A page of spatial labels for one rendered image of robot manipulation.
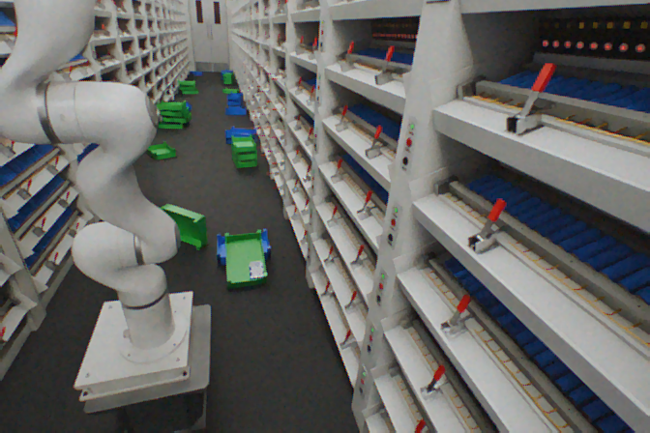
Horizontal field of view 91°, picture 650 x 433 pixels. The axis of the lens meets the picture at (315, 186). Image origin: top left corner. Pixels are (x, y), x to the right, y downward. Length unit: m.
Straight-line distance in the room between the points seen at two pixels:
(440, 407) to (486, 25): 0.76
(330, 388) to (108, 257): 0.94
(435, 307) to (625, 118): 0.46
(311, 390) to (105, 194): 1.04
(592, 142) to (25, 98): 0.76
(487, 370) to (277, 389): 0.91
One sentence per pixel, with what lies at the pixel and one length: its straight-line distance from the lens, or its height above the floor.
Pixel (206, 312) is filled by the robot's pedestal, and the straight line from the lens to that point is 1.31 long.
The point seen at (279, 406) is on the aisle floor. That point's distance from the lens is 1.40.
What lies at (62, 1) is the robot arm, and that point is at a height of 1.24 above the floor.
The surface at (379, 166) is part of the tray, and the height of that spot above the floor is 0.91.
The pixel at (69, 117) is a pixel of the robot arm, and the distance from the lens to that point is 0.62.
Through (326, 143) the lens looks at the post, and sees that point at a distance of 1.36.
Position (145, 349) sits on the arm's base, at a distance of 1.15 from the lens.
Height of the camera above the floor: 1.22
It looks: 26 degrees down
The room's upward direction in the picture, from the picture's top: 4 degrees clockwise
